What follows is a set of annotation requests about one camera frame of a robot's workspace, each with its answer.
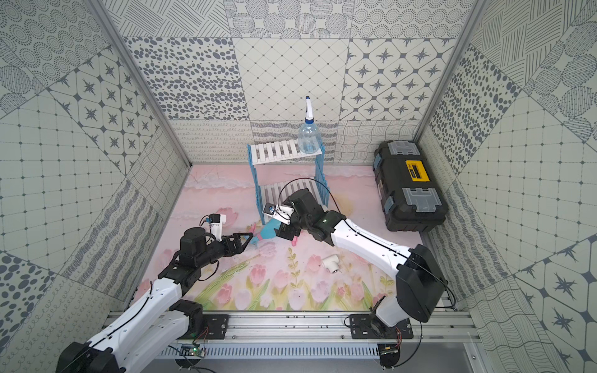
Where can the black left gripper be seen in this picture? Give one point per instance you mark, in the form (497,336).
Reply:
(226,244)

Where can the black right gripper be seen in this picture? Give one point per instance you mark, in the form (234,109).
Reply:
(287,231)

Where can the teal pink spray bottle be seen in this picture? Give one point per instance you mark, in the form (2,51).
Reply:
(262,232)

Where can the blue white slatted shelf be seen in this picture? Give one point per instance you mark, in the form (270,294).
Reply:
(279,168)

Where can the clear blue-capped spray bottle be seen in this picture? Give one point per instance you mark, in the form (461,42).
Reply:
(309,136)

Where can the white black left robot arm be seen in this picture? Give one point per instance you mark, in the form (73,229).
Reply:
(161,315)

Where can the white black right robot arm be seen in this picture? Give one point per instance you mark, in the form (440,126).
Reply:
(419,281)

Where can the green circuit board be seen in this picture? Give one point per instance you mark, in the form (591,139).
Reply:
(194,351)

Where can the black yellow toolbox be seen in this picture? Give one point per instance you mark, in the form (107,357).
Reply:
(409,194)

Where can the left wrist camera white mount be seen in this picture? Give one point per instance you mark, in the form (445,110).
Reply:
(216,222)

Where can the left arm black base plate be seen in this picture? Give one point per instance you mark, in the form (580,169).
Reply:
(207,327)

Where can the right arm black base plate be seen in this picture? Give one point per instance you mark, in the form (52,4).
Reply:
(366,327)

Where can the aluminium mounting rail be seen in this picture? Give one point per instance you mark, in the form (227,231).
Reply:
(331,327)

